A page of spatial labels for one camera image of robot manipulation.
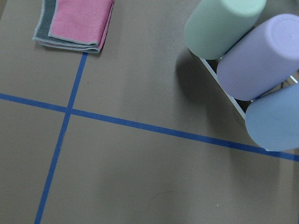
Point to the white cup rack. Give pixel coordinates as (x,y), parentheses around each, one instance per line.
(239,87)

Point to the green cup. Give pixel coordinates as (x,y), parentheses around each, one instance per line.
(215,26)

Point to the pink and grey cloth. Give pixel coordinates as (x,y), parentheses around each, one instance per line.
(79,25)

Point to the blue cup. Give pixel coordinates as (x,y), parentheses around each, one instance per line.
(272,121)

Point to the purple cup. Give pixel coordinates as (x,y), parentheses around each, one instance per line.
(269,50)

